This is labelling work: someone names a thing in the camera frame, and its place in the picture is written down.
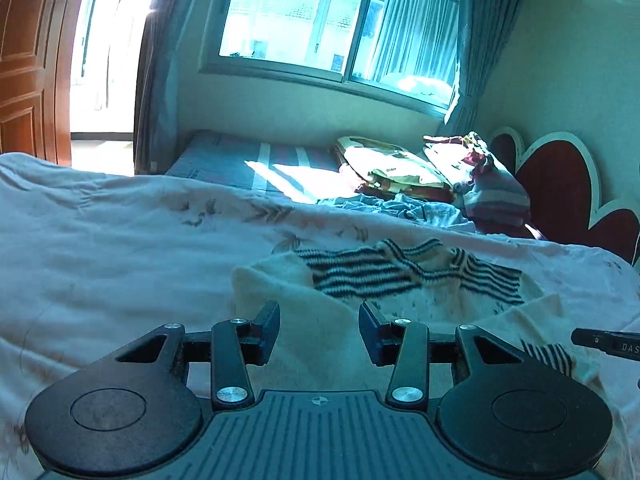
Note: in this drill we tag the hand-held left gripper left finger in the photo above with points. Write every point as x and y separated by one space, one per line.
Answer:
270 332

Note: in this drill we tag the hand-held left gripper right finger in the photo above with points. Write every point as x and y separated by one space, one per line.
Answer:
368 332

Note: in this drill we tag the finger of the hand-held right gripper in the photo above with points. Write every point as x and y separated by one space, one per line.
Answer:
590 338

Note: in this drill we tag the cream towel with striped edge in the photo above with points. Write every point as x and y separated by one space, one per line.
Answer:
310 320

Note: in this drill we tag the crumpled light blue cloth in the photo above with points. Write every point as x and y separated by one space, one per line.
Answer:
400 207

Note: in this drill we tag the red heart-shaped headboard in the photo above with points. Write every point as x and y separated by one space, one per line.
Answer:
555 185

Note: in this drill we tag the pink grey striped garment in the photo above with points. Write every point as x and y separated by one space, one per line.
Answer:
495 195

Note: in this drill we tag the pink floral quilt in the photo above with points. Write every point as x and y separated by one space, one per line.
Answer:
100 260

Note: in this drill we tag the white and maroon crumpled garment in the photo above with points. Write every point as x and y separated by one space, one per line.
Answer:
450 152

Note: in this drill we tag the blue curtain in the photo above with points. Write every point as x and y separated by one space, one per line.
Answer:
487 35
165 60

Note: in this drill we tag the sliding glass window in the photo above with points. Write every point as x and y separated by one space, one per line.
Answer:
300 10

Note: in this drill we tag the brown wooden door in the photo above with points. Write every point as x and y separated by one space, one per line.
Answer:
30 60

